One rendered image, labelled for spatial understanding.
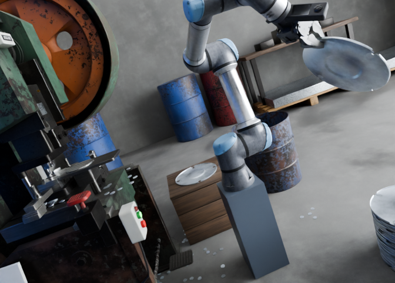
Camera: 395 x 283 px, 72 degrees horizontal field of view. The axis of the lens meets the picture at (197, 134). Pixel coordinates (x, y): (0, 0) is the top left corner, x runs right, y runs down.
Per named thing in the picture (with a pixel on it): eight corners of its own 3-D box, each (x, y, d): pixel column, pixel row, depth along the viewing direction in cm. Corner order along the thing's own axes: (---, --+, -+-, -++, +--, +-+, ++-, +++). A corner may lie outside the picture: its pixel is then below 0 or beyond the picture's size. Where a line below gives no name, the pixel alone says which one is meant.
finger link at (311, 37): (311, 49, 95) (295, 35, 90) (327, 46, 90) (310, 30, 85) (308, 57, 94) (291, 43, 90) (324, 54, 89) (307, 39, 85)
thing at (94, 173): (131, 172, 130) (119, 147, 127) (126, 185, 116) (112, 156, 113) (81, 190, 130) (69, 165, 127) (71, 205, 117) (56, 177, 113)
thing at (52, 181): (74, 174, 129) (70, 166, 127) (61, 188, 114) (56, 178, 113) (56, 180, 129) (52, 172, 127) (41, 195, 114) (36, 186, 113)
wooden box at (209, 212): (231, 195, 208) (217, 155, 200) (248, 220, 172) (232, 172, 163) (183, 215, 205) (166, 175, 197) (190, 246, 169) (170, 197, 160)
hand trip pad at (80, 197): (100, 207, 93) (90, 188, 91) (94, 216, 87) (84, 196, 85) (80, 214, 93) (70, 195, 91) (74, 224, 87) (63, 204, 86)
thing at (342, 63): (345, 97, 110) (347, 96, 111) (411, 80, 82) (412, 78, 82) (288, 57, 107) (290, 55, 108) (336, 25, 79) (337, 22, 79)
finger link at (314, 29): (314, 39, 95) (297, 26, 91) (330, 35, 90) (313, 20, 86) (312, 47, 95) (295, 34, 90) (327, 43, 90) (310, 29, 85)
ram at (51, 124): (75, 139, 125) (44, 77, 117) (62, 148, 110) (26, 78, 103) (40, 152, 125) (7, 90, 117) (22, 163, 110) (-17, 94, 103)
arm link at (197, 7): (176, 62, 128) (178, -15, 80) (197, 55, 129) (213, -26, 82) (186, 84, 126) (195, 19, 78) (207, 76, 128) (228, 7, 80)
